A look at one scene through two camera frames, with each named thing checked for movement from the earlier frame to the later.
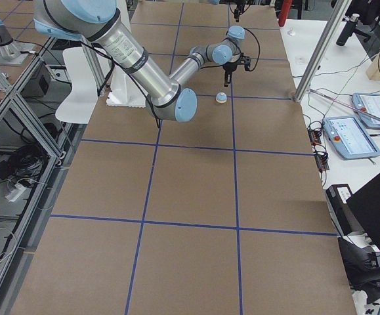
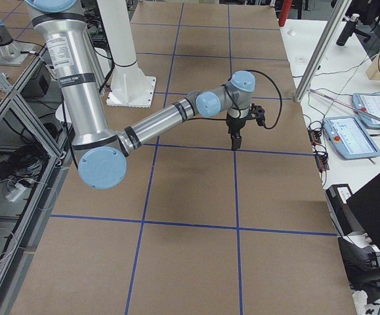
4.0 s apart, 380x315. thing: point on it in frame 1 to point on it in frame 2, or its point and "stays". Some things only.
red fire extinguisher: x=284 y=12 stays
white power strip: x=16 y=193 stays
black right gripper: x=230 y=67 to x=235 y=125
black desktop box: x=344 y=219 stays
